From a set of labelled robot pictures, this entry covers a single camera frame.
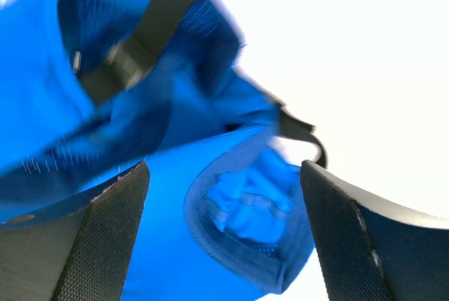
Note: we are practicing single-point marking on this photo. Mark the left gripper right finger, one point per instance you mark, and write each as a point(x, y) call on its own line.
point(370, 248)

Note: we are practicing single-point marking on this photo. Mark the blue baseball cap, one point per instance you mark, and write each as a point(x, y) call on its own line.
point(224, 219)
point(88, 85)

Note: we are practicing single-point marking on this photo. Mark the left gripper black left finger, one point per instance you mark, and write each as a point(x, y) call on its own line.
point(78, 248)

